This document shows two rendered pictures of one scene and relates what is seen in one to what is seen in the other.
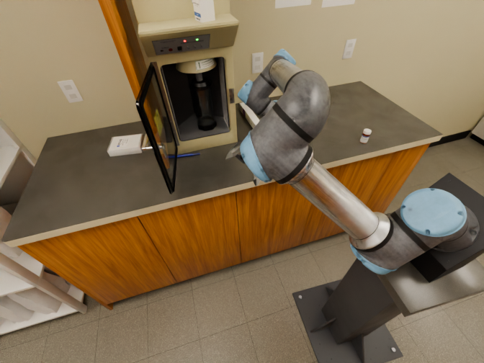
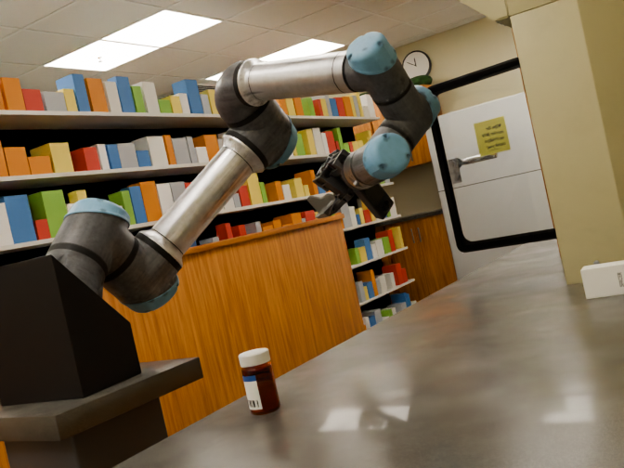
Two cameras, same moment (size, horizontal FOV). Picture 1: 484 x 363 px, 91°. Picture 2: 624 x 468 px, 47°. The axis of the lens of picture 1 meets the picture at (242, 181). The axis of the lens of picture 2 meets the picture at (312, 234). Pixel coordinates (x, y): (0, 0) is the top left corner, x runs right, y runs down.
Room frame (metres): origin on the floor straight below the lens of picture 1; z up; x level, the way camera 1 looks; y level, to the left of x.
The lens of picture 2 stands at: (1.65, -1.14, 1.14)
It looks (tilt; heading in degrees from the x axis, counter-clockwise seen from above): 1 degrees down; 137
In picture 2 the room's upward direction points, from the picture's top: 12 degrees counter-clockwise
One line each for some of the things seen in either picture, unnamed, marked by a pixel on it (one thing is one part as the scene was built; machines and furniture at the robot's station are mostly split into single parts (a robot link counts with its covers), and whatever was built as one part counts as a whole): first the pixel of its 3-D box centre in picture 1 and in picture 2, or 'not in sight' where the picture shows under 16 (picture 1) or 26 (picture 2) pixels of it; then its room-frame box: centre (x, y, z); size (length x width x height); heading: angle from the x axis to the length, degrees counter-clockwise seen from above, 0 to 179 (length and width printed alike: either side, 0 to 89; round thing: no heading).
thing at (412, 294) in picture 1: (414, 253); (78, 397); (0.37, -0.59, 0.92); 0.32 x 0.32 x 0.04; 12
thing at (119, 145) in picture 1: (126, 145); not in sight; (1.02, 0.59, 0.96); 0.16 x 0.12 x 0.04; 97
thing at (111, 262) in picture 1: (240, 192); not in sight; (1.09, 0.02, 0.45); 2.05 x 0.67 x 0.90; 105
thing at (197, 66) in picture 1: (194, 58); not in sight; (1.09, 0.17, 1.34); 0.18 x 0.18 x 0.05
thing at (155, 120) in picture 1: (161, 132); (499, 157); (0.78, 0.30, 1.19); 0.30 x 0.01 x 0.40; 5
